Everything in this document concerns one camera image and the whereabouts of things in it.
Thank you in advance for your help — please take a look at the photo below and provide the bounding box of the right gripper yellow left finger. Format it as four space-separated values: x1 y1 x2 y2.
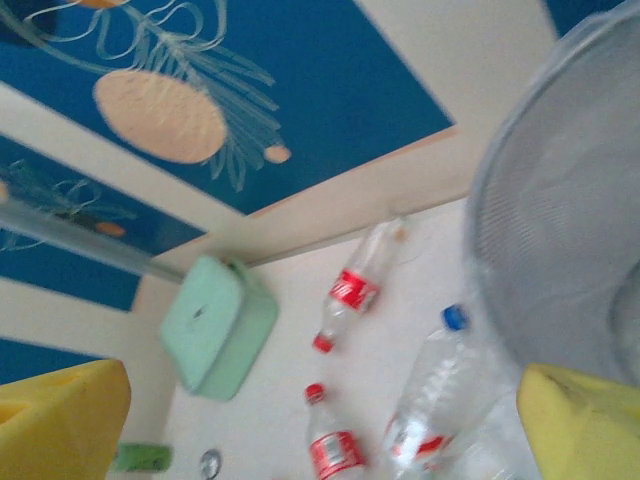
0 358 132 480

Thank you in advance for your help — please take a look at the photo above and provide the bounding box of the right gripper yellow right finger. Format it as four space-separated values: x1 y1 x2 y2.
517 363 640 480

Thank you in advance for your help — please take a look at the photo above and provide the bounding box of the large clear bottle blue cap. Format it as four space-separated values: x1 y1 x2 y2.
383 303 516 480

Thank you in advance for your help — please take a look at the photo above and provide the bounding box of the clear plastic trash bin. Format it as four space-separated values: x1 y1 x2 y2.
462 9 640 389

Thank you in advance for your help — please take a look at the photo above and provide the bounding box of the red label cola bottle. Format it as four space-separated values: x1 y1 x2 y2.
312 219 409 354
304 383 369 480

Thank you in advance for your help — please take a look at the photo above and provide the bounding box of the green cylindrical can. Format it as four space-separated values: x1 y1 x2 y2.
112 442 173 474

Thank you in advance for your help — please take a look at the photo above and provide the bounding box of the small round metal disc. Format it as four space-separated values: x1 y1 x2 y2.
199 448 222 476

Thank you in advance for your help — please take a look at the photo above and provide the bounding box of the mint green zip case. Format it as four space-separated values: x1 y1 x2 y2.
159 256 279 401

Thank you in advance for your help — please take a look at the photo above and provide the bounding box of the aluminium frame post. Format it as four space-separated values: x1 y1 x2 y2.
0 202 184 281

